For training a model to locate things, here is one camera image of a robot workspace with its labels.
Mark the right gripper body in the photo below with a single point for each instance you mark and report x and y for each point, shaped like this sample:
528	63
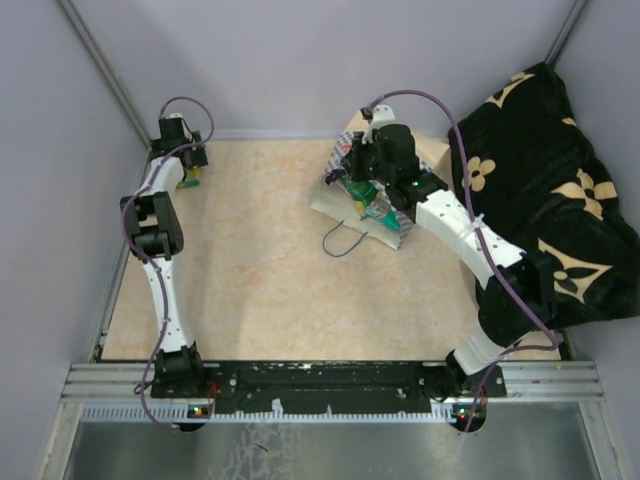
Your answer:
366	165

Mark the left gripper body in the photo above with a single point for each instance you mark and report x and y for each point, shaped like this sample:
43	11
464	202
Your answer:
196	156

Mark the green candy bag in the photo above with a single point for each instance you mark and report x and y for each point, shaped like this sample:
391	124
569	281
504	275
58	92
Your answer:
362	192
191	178

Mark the blue checkered paper bag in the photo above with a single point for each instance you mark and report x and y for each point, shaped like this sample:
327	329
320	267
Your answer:
334	202

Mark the teal snack bag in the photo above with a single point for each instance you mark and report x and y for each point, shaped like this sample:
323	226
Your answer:
381	211

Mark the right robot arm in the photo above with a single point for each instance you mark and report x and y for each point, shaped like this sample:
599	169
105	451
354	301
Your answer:
517	293

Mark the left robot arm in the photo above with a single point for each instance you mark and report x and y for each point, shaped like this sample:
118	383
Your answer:
154	235

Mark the purple snack bag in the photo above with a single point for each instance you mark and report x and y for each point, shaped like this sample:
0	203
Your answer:
334	175

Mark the black floral blanket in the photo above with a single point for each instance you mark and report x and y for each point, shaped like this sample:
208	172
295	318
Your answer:
537	182

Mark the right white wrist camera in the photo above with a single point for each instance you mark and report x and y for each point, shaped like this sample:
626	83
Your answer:
376	117

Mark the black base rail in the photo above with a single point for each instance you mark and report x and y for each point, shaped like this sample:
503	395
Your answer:
349	401

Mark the aluminium frame rail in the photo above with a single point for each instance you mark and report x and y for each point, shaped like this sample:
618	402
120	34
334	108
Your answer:
526	380

